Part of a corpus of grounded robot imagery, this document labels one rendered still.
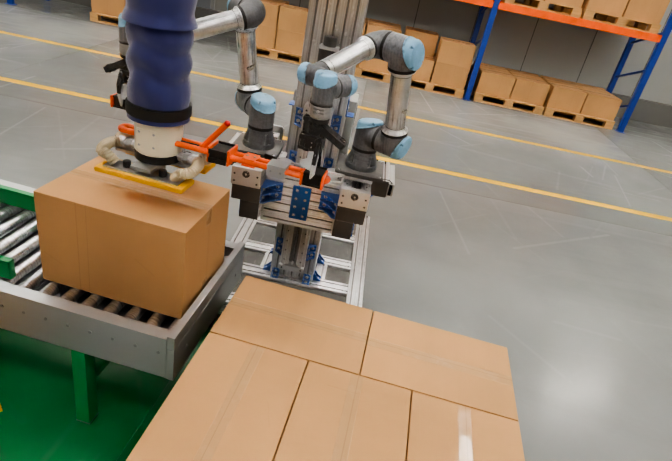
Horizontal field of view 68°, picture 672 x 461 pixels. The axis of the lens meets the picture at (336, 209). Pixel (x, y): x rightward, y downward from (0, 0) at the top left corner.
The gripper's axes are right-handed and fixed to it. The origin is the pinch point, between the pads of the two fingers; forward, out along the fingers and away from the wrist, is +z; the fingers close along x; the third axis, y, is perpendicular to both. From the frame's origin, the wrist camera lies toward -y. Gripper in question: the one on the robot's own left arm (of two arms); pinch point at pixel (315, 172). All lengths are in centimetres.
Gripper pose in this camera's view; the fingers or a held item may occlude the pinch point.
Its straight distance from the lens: 178.1
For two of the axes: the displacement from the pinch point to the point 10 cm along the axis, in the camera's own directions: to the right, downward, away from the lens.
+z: -1.8, 8.7, 4.5
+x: -2.0, 4.2, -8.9
